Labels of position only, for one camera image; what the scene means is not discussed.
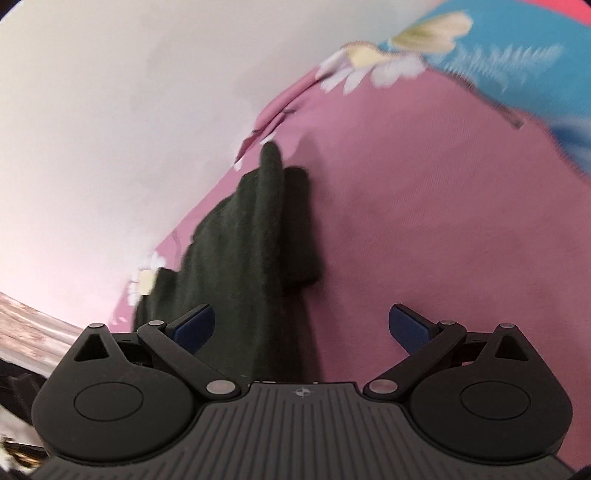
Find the black knit garment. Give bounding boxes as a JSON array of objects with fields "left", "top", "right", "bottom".
[{"left": 133, "top": 142, "right": 322, "bottom": 385}]

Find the pink floral bed sheet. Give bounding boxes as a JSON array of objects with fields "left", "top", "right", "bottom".
[{"left": 108, "top": 27, "right": 591, "bottom": 471}]

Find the pink patterned curtain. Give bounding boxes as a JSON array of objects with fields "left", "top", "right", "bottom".
[{"left": 0, "top": 294, "right": 82, "bottom": 377}]

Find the blue floral blanket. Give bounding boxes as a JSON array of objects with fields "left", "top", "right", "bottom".
[{"left": 380, "top": 1, "right": 590, "bottom": 173}]

